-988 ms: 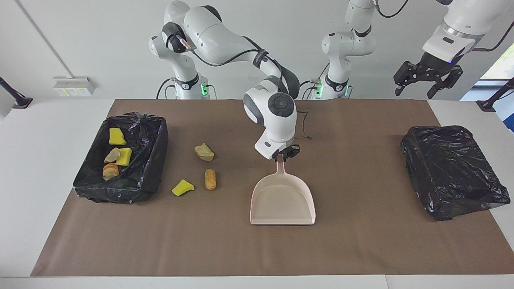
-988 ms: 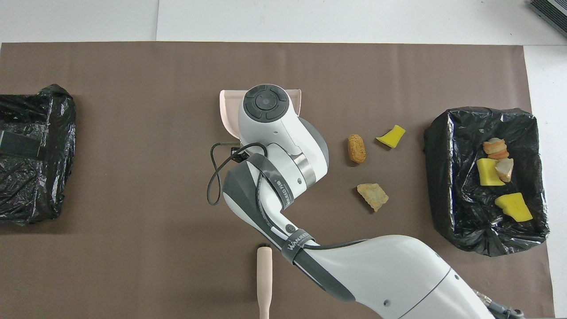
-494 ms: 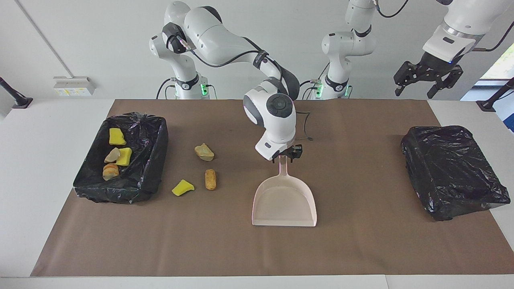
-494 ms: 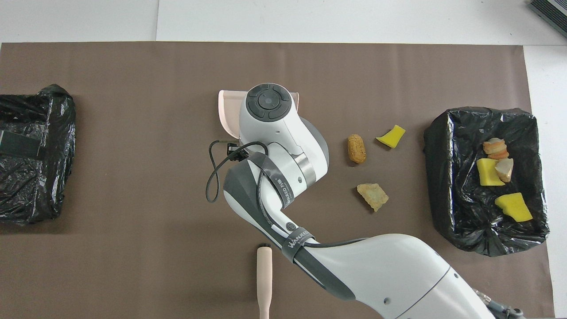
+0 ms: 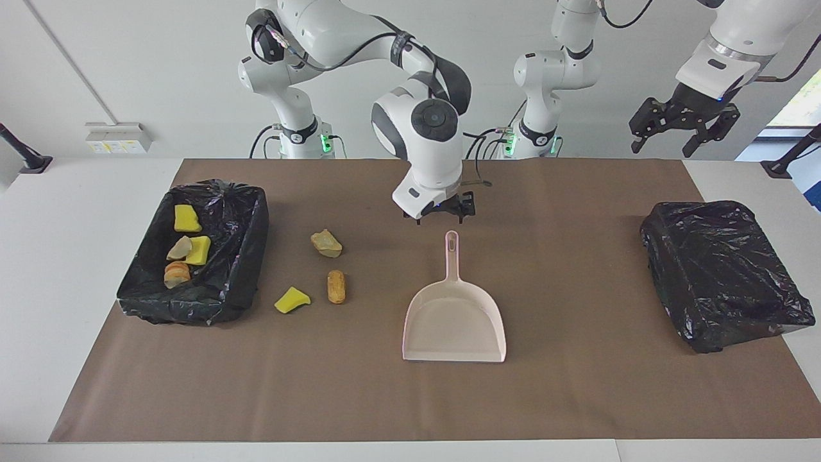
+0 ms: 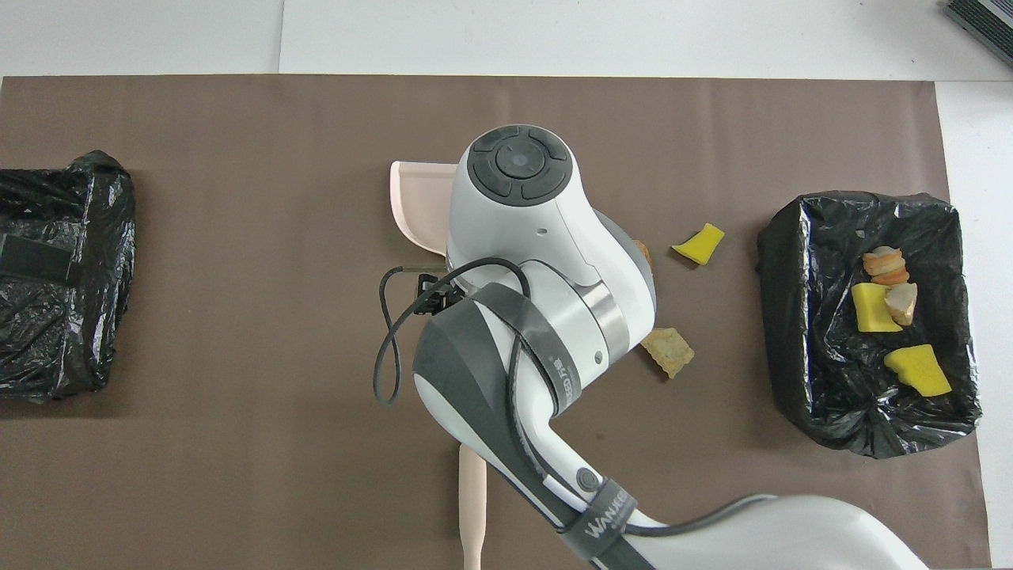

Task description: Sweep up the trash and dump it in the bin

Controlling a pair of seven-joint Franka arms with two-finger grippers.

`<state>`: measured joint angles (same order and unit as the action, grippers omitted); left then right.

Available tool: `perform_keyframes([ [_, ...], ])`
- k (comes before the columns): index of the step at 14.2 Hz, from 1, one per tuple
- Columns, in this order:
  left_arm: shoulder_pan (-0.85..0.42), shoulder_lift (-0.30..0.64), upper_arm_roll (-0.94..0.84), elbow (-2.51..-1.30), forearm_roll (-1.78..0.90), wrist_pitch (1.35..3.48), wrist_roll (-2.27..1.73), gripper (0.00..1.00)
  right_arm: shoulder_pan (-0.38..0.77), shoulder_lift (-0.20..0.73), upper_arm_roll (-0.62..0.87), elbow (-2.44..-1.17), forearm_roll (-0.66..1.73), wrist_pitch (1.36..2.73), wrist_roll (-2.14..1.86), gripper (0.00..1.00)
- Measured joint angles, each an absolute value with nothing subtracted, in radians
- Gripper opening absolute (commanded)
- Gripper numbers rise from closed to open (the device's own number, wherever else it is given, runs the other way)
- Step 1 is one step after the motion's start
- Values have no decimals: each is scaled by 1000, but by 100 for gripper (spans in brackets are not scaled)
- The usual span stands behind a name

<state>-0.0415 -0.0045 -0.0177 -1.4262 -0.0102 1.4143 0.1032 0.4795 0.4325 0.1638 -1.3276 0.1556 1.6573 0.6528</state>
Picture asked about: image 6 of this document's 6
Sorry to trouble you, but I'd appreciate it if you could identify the brown paper table mat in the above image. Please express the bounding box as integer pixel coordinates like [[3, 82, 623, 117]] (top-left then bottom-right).
[[0, 75, 992, 569]]

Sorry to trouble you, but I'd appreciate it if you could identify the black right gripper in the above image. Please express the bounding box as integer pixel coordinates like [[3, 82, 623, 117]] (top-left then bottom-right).
[[412, 272, 470, 319]]

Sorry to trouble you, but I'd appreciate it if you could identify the notched yellow sponge piece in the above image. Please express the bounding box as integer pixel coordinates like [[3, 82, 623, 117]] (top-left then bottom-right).
[[884, 344, 952, 397]]

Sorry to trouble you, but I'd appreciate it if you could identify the grey ribbed device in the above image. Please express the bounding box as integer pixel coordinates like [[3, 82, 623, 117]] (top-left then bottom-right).
[[944, 0, 1013, 68]]

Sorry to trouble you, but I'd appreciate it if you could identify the yellow sponge wedge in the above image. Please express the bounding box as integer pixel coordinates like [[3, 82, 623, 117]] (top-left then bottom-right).
[[671, 222, 726, 265]]

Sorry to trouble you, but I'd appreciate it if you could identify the pale yellow chunk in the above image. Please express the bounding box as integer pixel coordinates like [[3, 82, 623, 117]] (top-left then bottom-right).
[[639, 327, 696, 380], [884, 282, 919, 326]]

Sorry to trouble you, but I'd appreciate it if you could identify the orange striped bread piece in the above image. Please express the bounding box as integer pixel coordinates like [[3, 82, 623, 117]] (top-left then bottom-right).
[[862, 246, 911, 287]]

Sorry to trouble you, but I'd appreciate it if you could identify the black bag lined bin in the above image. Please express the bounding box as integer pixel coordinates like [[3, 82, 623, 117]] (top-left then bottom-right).
[[0, 150, 137, 403], [756, 190, 984, 460]]

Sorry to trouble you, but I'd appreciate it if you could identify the pink plastic dustpan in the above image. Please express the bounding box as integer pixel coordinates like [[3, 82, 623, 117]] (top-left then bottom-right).
[[390, 161, 457, 258]]

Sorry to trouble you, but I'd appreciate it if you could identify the pink handled black bristle brush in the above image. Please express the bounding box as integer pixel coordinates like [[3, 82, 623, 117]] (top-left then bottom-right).
[[458, 443, 488, 570]]

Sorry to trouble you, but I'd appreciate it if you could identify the green and yellow sponge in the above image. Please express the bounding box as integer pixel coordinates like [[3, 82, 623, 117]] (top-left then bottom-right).
[[852, 283, 904, 334]]

